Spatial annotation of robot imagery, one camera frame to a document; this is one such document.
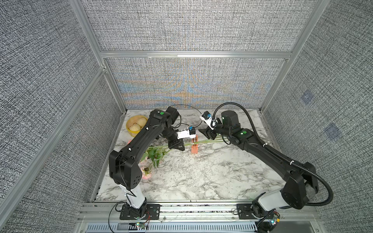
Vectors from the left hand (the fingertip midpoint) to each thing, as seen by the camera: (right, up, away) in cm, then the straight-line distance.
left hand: (184, 146), depth 76 cm
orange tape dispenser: (+7, -4, +16) cm, 18 cm away
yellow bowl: (-38, +14, +28) cm, 49 cm away
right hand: (+11, +14, +2) cm, 17 cm away
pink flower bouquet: (-15, -5, -3) cm, 16 cm away
